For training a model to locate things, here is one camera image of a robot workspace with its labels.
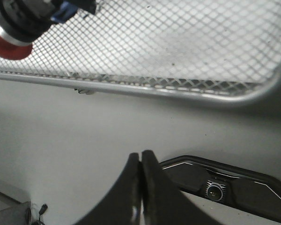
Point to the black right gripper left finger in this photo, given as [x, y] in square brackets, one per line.
[122, 204]

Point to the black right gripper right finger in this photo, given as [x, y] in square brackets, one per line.
[163, 202]

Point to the silver mesh tray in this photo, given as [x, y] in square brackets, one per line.
[213, 52]

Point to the red emergency stop button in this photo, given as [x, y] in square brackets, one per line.
[23, 21]

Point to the black robot base camera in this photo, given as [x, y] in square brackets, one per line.
[239, 188]

